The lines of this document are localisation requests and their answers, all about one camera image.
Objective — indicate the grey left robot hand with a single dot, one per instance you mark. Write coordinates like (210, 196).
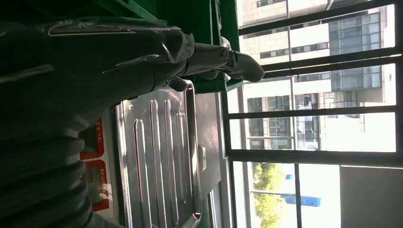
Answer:
(110, 63)

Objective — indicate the empty green plastic crate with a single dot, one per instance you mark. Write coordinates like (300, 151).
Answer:
(189, 19)

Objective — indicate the electronic scale with steel tray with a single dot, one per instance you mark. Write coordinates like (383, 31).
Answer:
(157, 157)

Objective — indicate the small white device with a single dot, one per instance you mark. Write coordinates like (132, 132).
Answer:
(202, 158)

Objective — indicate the black window frame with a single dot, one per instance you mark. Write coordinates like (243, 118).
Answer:
(314, 157)

